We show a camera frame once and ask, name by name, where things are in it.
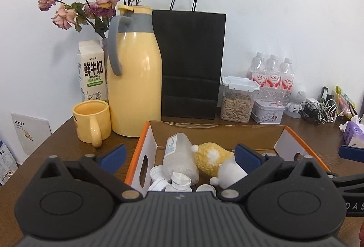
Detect black paper bag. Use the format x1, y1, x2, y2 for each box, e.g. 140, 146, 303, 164
152, 0, 226, 119

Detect white bottle cap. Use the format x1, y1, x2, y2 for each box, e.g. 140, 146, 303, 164
147, 177, 170, 191
196, 184, 216, 195
149, 166, 166, 182

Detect white robot figurine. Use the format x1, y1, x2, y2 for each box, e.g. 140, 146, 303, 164
284, 84, 307, 119

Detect clear plastic bottle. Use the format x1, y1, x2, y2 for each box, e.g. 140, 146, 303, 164
162, 133, 199, 185

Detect yellow thermos jug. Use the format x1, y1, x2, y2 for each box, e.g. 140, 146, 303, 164
107, 5, 162, 137

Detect middle water bottle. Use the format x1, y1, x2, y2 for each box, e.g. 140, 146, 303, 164
266, 54, 281, 100

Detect water bottle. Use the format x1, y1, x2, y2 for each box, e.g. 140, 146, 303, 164
247, 52, 267, 87
266, 54, 281, 100
280, 58, 294, 106

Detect purple tissue pack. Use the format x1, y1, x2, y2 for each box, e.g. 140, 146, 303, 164
339, 116, 364, 149

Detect white tin box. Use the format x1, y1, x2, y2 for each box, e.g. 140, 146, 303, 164
251, 100, 285, 124

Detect colourful snack packets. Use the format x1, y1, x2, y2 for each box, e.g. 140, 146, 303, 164
335, 85, 357, 119

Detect tangled charger cables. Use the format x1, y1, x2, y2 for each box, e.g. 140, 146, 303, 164
300, 87, 341, 125

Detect right water bottle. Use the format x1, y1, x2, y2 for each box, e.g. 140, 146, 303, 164
280, 58, 294, 106

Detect white milk carton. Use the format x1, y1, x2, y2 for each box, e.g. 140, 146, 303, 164
77, 40, 108, 101

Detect orange cardboard box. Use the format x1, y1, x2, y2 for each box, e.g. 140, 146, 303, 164
125, 121, 329, 195

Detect clear seed container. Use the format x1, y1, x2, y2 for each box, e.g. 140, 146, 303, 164
220, 76, 260, 123

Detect left water bottle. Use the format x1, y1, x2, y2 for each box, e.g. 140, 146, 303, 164
247, 52, 267, 87

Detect white plush toy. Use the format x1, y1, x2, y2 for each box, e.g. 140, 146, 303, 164
191, 142, 247, 189

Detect yellow mug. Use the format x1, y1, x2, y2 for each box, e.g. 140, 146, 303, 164
72, 100, 112, 148

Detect blue white box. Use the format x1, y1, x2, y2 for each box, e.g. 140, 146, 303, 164
0, 140, 18, 186

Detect white plastic jar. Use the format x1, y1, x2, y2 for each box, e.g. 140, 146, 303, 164
171, 172, 192, 191

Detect white leaning board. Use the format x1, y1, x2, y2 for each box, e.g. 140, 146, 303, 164
11, 113, 52, 156

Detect glass vase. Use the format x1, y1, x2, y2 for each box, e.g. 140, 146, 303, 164
101, 38, 109, 83

